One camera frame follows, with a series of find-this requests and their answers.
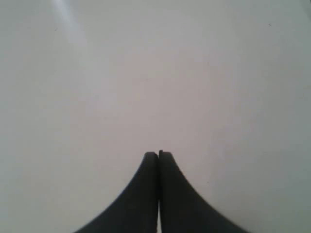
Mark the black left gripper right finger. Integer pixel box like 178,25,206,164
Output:
159,150,246,233

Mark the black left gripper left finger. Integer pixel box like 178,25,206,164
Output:
77,152,159,233

